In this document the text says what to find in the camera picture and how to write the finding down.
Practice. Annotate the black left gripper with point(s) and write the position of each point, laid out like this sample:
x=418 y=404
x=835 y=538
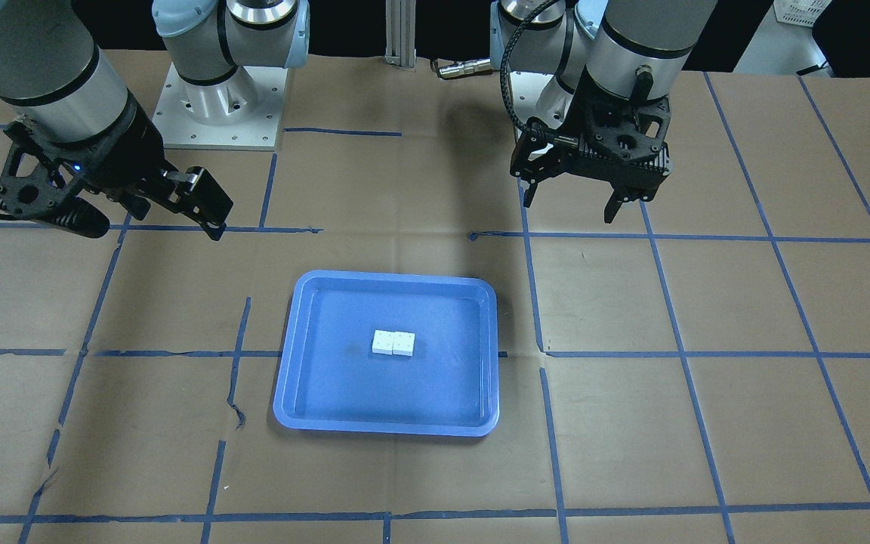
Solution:
x=534 y=153

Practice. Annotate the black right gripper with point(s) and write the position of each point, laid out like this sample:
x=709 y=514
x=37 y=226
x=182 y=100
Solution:
x=127 y=153

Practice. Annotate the white toy block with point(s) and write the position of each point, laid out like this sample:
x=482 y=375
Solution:
x=402 y=343
x=383 y=342

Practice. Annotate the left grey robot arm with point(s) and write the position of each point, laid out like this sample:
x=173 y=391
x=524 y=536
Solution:
x=544 y=49

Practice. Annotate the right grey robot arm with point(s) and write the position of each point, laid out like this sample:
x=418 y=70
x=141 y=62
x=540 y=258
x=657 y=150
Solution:
x=50 y=60

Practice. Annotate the blue plastic tray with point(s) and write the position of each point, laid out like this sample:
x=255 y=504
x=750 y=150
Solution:
x=329 y=379

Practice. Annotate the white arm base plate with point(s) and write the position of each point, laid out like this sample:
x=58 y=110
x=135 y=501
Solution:
x=244 y=113

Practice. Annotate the aluminium frame post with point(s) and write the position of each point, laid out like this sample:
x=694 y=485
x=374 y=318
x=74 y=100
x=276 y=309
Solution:
x=399 y=34

